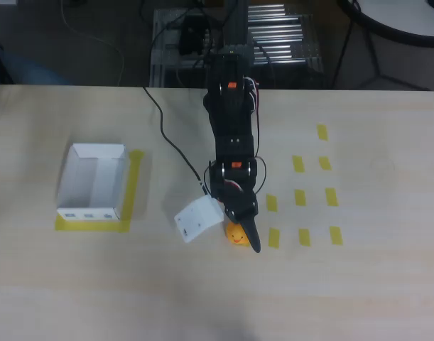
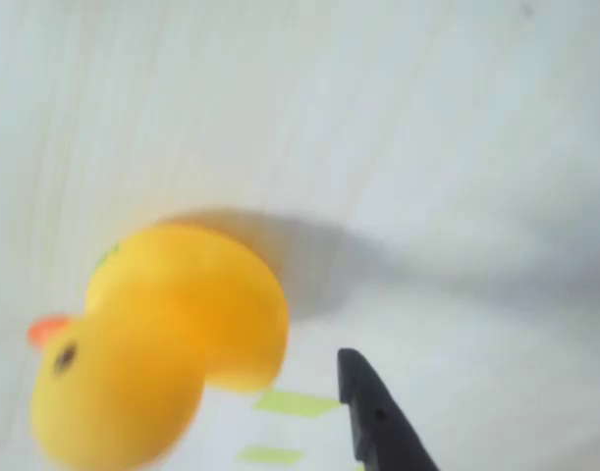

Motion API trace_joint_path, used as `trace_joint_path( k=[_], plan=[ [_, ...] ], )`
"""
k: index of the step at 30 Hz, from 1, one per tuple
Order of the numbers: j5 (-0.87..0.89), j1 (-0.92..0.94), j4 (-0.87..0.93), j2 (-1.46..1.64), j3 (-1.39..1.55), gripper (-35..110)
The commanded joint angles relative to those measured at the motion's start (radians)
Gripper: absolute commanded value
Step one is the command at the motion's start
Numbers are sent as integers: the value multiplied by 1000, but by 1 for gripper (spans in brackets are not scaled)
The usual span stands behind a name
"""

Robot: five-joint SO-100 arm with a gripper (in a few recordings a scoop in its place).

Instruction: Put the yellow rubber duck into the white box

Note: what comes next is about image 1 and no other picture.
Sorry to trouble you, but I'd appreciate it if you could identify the yellow rubber duck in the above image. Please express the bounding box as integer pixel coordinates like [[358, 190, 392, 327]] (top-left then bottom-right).
[[224, 221, 252, 247]]

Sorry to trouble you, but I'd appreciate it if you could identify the white open cardboard box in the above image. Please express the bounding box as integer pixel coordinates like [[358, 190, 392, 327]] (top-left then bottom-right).
[[55, 142, 128, 223]]

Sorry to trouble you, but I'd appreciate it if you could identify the blue cloth item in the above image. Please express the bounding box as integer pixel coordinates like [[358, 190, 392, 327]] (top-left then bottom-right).
[[3, 56, 74, 86]]

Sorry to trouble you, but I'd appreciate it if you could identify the round white table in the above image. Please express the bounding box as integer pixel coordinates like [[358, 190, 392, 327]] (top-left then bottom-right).
[[337, 0, 434, 48]]

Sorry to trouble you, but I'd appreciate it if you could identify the white gripper camera module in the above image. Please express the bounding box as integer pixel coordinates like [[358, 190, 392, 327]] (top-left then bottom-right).
[[173, 195, 225, 244]]

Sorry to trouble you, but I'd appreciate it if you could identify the yellow tape frame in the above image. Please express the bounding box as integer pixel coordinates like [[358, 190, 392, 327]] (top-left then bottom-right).
[[53, 149, 146, 234]]

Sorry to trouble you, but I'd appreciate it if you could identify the black camera cable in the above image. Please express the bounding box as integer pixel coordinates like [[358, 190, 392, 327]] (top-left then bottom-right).
[[142, 86, 211, 197]]

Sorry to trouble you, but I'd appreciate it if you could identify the black table leg frame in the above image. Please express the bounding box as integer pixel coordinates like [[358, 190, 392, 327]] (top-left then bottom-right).
[[330, 17, 434, 91]]

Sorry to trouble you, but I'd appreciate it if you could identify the thin white floor cable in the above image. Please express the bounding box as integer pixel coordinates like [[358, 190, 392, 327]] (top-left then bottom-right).
[[59, 0, 126, 86]]

